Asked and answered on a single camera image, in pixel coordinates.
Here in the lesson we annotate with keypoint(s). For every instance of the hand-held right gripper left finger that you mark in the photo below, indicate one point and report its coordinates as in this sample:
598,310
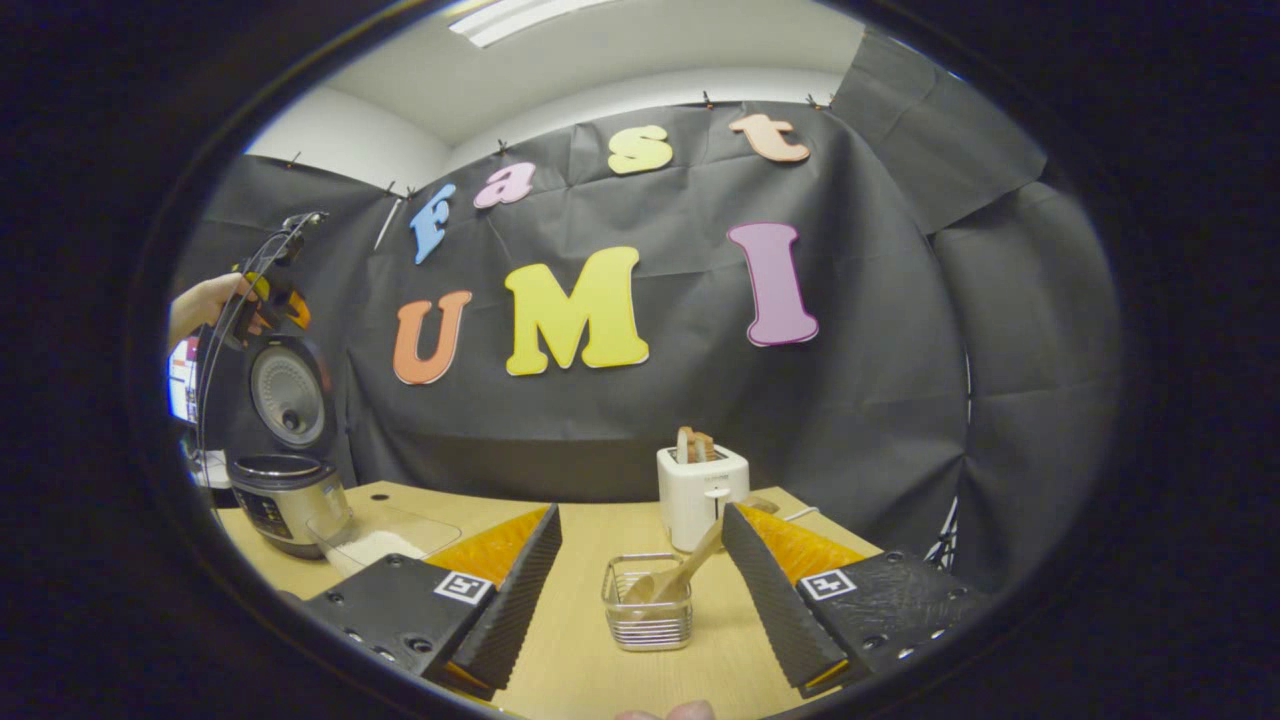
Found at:
505,610

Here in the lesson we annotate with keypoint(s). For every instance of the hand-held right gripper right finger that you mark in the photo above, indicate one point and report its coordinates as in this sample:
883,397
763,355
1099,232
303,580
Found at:
770,610

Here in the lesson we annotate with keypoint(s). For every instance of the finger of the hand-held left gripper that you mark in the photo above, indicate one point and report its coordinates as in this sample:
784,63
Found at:
298,310

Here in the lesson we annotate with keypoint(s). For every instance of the wooden spoon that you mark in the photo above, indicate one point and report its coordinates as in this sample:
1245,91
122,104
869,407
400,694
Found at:
690,565

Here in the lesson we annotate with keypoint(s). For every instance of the clear container of white rice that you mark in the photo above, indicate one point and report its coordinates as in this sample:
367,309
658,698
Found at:
375,545

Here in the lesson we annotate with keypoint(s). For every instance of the dark grey rice cooker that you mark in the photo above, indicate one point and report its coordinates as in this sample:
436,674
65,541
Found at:
290,480

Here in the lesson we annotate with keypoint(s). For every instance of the computer monitor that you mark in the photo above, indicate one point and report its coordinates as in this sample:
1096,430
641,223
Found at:
183,385

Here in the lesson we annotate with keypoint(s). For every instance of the white toaster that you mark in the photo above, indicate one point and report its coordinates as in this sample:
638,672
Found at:
695,495

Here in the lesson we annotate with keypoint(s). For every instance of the white side table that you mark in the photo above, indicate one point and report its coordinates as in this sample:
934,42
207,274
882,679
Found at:
210,468

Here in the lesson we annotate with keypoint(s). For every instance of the bread slice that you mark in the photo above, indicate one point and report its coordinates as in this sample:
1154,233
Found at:
695,445

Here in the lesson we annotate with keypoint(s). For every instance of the black backdrop cloth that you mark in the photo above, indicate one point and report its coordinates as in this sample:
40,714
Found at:
880,400

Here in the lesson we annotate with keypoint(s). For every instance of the ceiling light panel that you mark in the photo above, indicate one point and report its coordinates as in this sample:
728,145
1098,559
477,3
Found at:
530,15

